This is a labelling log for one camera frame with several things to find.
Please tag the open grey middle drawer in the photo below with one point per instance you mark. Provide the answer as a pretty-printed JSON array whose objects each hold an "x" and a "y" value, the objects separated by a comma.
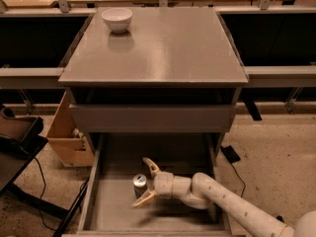
[{"x": 107, "y": 210}]

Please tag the cardboard box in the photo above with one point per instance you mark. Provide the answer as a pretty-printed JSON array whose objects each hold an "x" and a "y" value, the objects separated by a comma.
[{"x": 63, "y": 137}]

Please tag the redbull can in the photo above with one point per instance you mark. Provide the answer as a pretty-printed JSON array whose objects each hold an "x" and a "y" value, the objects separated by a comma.
[{"x": 139, "y": 184}]

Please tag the grey rail right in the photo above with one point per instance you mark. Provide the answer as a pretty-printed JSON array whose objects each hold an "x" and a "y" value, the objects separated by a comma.
[{"x": 281, "y": 76}]

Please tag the closed grey top drawer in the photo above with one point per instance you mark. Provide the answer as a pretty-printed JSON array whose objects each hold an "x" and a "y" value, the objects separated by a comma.
[{"x": 153, "y": 119}]

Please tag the black floor plate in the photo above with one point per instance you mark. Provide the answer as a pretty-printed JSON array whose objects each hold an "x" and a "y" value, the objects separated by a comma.
[{"x": 230, "y": 154}]

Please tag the grey drawer cabinet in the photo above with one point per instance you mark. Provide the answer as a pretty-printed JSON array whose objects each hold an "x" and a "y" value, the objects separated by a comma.
[{"x": 167, "y": 57}]

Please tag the brown black bag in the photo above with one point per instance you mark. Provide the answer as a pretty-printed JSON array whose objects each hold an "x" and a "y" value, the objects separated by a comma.
[{"x": 17, "y": 133}]

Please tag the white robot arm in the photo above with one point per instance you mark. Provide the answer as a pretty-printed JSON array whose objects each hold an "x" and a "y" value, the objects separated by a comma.
[{"x": 201, "y": 190}]

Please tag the grey rail left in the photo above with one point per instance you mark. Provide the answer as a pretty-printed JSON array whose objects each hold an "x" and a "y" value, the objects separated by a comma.
[{"x": 29, "y": 78}]

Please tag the white bowl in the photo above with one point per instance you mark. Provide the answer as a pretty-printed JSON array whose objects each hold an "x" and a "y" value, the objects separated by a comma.
[{"x": 117, "y": 19}]

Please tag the grey rail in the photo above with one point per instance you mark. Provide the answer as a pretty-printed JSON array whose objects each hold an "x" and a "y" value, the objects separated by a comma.
[
  {"x": 29, "y": 78},
  {"x": 281, "y": 76}
]

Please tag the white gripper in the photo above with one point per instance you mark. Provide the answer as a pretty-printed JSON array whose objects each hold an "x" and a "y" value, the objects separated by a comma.
[{"x": 163, "y": 184}]

